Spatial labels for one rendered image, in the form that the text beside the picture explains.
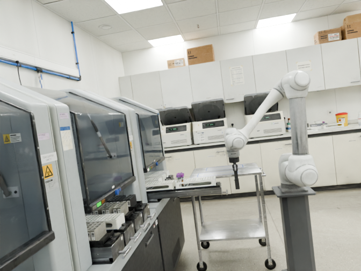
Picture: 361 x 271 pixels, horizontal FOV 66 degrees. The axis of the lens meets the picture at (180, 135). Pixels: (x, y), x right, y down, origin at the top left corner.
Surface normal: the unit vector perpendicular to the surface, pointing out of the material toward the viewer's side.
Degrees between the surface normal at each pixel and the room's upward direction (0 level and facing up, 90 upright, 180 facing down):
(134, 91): 90
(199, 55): 90
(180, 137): 90
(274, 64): 90
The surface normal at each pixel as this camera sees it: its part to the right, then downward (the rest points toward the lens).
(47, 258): -0.16, 0.07
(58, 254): 0.98, -0.12
